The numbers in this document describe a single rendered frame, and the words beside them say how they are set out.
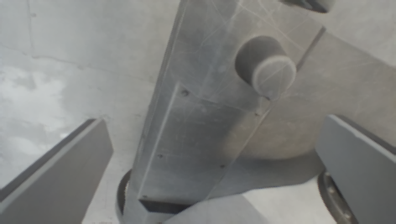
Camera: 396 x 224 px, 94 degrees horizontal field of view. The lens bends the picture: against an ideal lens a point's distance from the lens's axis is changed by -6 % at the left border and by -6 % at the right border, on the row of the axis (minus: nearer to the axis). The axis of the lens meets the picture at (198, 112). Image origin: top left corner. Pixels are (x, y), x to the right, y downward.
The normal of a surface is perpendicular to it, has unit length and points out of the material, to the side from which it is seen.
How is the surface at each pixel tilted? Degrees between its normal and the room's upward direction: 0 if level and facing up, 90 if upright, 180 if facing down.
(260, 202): 90
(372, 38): 0
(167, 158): 0
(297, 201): 90
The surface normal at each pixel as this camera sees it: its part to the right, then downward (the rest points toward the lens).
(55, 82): 0.10, 0.59
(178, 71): -0.59, 0.26
